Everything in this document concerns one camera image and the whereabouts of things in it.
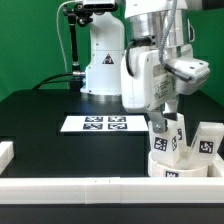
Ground white round stool seat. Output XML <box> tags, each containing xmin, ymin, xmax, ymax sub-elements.
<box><xmin>148</xmin><ymin>153</ymin><xmax>212</xmax><ymax>177</ymax></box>

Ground white front fence bar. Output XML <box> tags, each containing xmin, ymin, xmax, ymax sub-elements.
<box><xmin>0</xmin><ymin>177</ymin><xmax>224</xmax><ymax>204</ymax></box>

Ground white left fence piece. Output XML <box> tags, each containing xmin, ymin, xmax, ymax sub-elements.
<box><xmin>0</xmin><ymin>141</ymin><xmax>14</xmax><ymax>175</ymax></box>

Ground black cables on table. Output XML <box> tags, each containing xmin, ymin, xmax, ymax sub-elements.
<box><xmin>32</xmin><ymin>73</ymin><xmax>75</xmax><ymax>90</ymax></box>

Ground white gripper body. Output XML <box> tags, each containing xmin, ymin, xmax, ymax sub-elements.
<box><xmin>119</xmin><ymin>44</ymin><xmax>212</xmax><ymax>114</ymax></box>

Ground white marker sheet with tags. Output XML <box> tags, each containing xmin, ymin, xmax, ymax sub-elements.
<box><xmin>61</xmin><ymin>115</ymin><xmax>148</xmax><ymax>132</ymax></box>

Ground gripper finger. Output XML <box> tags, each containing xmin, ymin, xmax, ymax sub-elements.
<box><xmin>164</xmin><ymin>98</ymin><xmax>178</xmax><ymax>121</ymax></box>
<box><xmin>148</xmin><ymin>110</ymin><xmax>167</xmax><ymax>134</ymax></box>

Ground white camera on stand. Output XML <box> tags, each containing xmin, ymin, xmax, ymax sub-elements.
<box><xmin>83</xmin><ymin>0</ymin><xmax>116</xmax><ymax>11</ymax></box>

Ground white cable on stand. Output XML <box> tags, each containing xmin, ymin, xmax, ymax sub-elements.
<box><xmin>55</xmin><ymin>0</ymin><xmax>78</xmax><ymax>73</ymax></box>

